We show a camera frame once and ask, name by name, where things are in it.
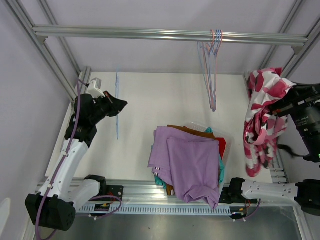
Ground white plastic basket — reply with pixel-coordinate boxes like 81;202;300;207
185;122;235;195

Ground white slotted cable duct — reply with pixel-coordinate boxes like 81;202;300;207
78;202;232;216

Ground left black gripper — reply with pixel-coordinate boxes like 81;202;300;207
89;91;128;125

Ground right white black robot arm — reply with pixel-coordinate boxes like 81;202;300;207
227;84;320;217

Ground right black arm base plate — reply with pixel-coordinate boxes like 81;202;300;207
219;187;258;204

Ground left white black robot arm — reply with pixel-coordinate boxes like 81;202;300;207
25;91;128;231

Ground aluminium hanging rail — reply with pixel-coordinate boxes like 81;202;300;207
33;25;308;47

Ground aluminium frame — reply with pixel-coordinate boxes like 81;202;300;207
242;0;320;187
3;0;92;102

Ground blue wire hanger floral trousers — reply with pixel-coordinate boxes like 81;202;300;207
114;65;121;140

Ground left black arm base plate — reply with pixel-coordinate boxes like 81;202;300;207
105;185;124;202

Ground pink floral trousers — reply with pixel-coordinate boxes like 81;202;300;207
243;67;296;178

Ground red trousers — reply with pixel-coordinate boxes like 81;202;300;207
215;137;227;158

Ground aluminium frame left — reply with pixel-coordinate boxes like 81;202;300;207
3;0;92;102

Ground blue wire hanger teal trousers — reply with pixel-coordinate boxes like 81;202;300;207
206;29;222;112

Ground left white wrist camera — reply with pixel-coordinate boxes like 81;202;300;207
86;78;105;99

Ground aluminium frame right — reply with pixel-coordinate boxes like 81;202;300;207
242;0;320;187

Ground blue wire hanger lilac trousers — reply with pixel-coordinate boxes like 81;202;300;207
196;30;222;105

